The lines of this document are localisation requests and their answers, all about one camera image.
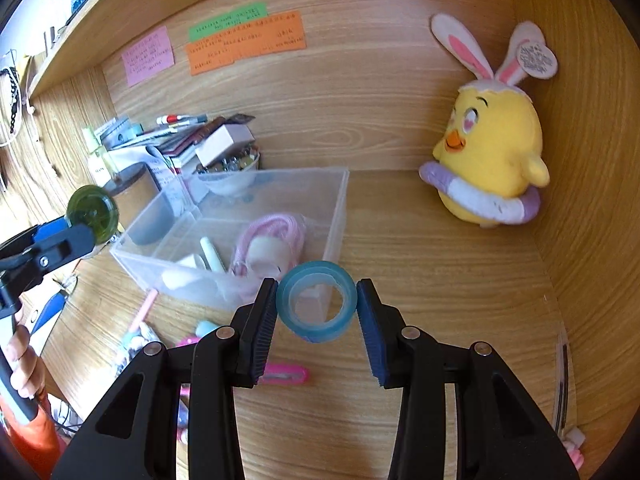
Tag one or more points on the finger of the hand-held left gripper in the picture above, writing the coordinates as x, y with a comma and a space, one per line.
52, 229
65, 249

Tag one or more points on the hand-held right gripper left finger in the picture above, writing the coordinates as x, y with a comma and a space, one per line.
265, 330

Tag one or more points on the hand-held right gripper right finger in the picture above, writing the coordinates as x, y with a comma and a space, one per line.
370, 335

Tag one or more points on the dark green glass bottle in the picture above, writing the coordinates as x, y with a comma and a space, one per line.
92, 215

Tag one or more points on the blue tape roll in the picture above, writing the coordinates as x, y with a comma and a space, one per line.
316, 302

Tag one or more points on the clear plastic storage box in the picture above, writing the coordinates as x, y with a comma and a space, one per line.
320, 195

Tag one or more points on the person's left hand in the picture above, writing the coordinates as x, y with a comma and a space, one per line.
27, 370

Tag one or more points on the pink utility knife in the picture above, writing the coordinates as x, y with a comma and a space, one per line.
285, 375

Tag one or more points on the teal rounded item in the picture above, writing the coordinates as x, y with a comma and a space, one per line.
205, 329

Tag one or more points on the brown mug with lid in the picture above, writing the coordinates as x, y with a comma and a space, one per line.
132, 195

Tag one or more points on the small white tube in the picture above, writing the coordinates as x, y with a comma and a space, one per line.
212, 255

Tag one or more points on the pink pen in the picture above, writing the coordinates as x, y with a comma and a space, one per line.
145, 311

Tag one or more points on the white rounded item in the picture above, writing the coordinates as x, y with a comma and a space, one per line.
177, 277

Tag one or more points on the small doll figure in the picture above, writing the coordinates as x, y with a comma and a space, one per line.
135, 345

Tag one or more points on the stack of books and papers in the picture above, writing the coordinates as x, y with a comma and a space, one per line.
150, 142

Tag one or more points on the white bowl of trinkets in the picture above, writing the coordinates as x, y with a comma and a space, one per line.
227, 175

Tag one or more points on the person's orange clothing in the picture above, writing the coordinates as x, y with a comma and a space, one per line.
30, 440

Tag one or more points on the red and white marker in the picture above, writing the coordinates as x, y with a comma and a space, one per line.
180, 119

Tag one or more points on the wooden shelf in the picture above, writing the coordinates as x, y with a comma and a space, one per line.
75, 40

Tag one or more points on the small white cardboard box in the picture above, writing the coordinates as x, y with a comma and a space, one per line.
225, 142

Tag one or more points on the pink sticky note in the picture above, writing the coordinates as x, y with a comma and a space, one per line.
148, 56

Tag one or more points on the yellow chick plush toy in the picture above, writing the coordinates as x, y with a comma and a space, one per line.
492, 150

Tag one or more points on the orange sticky note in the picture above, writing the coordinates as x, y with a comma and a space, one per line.
250, 47

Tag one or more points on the green sticky note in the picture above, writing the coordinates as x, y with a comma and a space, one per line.
227, 22

